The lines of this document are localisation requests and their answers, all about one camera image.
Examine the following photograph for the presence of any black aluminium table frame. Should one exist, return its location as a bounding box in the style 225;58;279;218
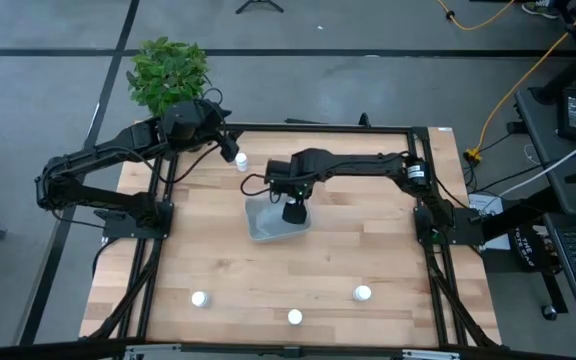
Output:
78;121;503;351

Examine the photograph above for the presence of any black tote bag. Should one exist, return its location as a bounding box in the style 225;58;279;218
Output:
506;223;562;274

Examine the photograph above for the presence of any white paper sheet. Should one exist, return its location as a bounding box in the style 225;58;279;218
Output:
466;192;513;251

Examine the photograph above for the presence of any white cable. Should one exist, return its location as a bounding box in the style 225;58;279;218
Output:
496;128;576;199

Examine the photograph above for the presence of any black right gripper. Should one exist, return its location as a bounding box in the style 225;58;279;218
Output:
266;158;315;225

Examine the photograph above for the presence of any green potted plant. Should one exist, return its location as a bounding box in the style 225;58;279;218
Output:
125;35;210;119

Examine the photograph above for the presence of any person's shoe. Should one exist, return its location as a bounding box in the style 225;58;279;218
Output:
520;0;560;21

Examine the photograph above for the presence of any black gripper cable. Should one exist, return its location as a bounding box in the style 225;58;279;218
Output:
239;172;272;198

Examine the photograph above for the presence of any black side desk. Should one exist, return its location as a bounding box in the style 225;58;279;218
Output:
513;84;576;217

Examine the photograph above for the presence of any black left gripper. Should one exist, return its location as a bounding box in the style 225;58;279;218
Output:
198;98;242;164

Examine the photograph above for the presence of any yellow power cable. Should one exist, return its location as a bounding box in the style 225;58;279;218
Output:
463;0;576;165
435;0;517;32

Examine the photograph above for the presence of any translucent grey plastic basket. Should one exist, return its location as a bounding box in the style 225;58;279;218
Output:
244;194;313;245

